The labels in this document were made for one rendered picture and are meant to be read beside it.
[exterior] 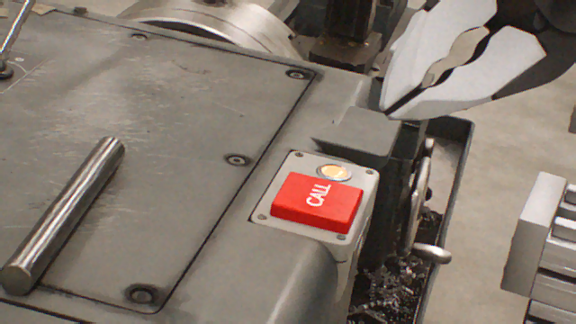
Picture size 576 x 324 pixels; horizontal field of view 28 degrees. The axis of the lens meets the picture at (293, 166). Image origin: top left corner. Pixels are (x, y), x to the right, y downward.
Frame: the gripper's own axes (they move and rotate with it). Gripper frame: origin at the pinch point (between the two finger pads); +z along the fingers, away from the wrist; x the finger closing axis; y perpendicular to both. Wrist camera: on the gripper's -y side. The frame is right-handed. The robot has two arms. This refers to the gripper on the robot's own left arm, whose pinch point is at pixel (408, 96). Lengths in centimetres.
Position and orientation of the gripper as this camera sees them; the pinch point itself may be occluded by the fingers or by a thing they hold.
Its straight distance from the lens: 62.1
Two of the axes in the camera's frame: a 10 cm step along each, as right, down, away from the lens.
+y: -2.7, 0.3, 9.6
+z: -7.4, 6.3, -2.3
